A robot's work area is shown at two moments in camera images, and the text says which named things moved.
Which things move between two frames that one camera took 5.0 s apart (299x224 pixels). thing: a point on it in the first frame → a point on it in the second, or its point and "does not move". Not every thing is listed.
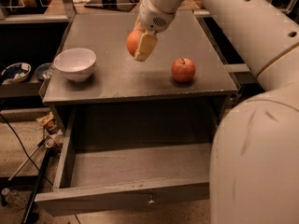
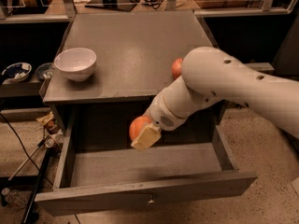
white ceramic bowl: x=78 y=63 does not move
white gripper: x=151 y=17 → x=161 y=114
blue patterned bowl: x=16 y=73 does not move
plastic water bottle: x=15 y=198 does not move
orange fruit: x=133 y=41 → x=137 y=125
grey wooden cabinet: x=176 y=97 does not move
